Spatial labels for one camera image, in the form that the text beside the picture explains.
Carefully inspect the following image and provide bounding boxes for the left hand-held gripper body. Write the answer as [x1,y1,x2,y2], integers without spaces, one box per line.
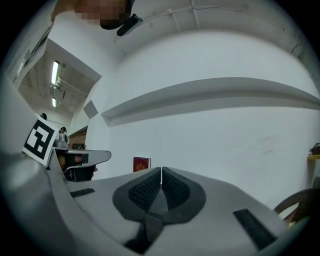
[21,116,70,167]

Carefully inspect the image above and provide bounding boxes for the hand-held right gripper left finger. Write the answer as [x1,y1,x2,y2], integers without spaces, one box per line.
[67,166,163,244]

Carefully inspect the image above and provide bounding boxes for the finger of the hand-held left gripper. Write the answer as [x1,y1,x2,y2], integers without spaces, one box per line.
[54,149,112,169]

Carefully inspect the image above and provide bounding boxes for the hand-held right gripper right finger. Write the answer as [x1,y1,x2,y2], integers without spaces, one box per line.
[149,166,288,256]

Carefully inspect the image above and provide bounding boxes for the person's left hand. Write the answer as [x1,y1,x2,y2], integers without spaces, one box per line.
[58,154,84,168]

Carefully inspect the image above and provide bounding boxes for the white printed t-shirt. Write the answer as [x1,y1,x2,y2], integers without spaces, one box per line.
[4,21,55,83]

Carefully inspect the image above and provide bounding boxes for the yellow wooden table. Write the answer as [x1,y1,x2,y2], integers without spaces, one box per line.
[306,154,320,191]

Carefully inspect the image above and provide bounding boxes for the person's head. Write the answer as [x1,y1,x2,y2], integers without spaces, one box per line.
[51,0,136,31]

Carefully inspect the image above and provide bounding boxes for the grey wall panel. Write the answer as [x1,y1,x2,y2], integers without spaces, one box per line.
[82,99,99,119]

